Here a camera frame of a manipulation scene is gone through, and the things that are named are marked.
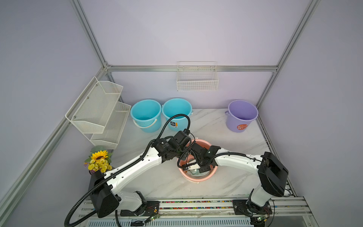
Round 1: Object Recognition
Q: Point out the mint green microfibre cloth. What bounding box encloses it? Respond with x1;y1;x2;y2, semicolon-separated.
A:
187;169;205;177

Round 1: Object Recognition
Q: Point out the pink plastic bucket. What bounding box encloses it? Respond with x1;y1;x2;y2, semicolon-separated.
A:
179;139;218;183

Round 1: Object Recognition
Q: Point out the teal bucket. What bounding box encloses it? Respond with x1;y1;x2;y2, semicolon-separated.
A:
162;98;193;131

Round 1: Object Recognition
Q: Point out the teal bucket being wiped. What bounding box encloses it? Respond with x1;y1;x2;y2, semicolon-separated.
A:
130;99;162;133

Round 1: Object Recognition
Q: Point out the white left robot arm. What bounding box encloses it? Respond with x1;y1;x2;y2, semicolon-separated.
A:
86;129;192;218

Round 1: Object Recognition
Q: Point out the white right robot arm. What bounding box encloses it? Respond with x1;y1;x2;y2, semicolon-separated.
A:
192;146;288;216

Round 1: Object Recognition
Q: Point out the purple plastic bucket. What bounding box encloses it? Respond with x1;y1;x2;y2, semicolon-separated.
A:
225;100;259;133

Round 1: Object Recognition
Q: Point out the sunflower bouquet in vase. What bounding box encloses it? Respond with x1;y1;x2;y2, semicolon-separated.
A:
84;146;113;174

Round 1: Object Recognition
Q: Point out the white two-tier mesh shelf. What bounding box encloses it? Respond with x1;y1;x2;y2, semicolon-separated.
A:
65;77;131;149

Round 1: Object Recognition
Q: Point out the black corrugated left cable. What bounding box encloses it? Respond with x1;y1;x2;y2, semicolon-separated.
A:
64;113;192;227

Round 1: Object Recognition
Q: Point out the white wire wall basket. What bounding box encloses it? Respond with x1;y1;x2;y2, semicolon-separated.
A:
176;61;219;92

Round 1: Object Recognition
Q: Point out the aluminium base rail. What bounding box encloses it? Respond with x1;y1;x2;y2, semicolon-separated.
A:
80;196;318;227

